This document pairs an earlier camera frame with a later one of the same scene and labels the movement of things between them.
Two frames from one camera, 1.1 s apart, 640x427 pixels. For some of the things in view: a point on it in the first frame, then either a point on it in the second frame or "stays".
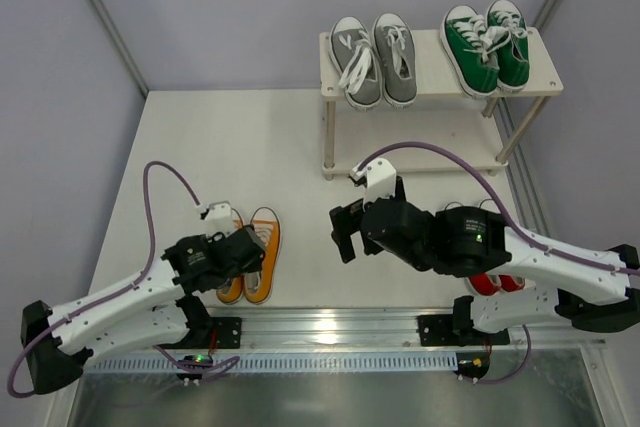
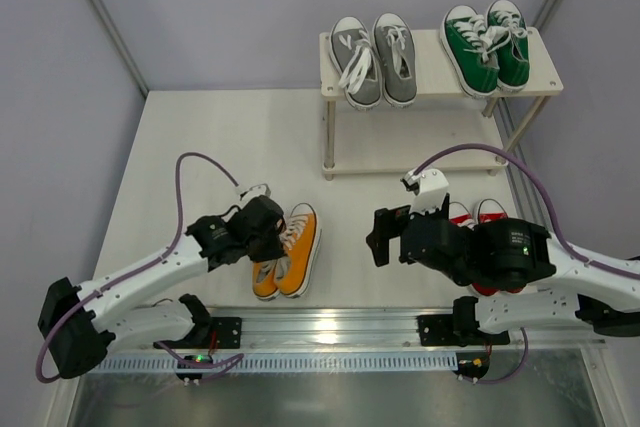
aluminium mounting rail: (353, 330) stays
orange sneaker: (266, 224) -> (293, 272)
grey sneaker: (396, 55) stays
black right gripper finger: (345, 220) -> (388, 223)
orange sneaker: (232, 291) -> (263, 280)
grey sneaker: (356, 59) stays
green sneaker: (514, 61) stays
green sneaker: (472, 47) stays
